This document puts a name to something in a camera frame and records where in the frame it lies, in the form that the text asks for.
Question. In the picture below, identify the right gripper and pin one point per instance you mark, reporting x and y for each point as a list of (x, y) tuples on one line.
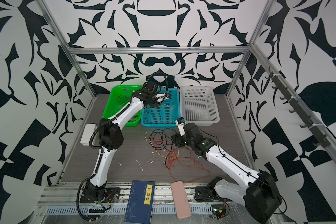
[(176, 138)]

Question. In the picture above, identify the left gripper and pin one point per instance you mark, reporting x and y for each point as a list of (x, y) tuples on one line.
[(157, 104)]

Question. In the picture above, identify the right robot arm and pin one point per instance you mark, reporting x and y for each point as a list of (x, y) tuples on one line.
[(256, 191)]

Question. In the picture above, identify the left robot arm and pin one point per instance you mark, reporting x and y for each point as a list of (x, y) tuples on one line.
[(108, 136)]

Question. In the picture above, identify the teal plastic basket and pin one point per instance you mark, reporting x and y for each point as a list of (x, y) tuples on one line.
[(164, 116)]

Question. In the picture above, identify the green plastic basket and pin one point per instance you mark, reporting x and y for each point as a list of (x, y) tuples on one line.
[(118, 99)]

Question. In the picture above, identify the white plastic basket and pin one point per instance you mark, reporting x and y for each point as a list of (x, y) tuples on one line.
[(198, 105)]

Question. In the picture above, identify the pink case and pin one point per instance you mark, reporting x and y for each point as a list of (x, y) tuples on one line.
[(180, 200)]

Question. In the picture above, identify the white box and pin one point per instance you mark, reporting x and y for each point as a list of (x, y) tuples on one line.
[(87, 133)]

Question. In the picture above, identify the blue book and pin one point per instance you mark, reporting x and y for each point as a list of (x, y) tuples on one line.
[(140, 202)]

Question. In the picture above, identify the small circuit board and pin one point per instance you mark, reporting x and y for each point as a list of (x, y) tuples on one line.
[(219, 211)]

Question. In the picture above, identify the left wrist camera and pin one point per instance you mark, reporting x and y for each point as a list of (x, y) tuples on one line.
[(161, 97)]

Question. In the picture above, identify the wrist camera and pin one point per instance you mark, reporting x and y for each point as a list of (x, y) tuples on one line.
[(161, 97), (180, 123)]

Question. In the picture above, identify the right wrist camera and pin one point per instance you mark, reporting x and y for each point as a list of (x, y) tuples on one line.
[(180, 123)]

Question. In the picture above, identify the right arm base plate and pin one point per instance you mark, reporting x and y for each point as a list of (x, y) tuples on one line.
[(207, 194)]

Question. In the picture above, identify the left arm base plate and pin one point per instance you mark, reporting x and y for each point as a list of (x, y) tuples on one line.
[(106, 195)]

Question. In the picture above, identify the wall hook rail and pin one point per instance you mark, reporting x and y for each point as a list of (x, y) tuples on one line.
[(300, 108)]

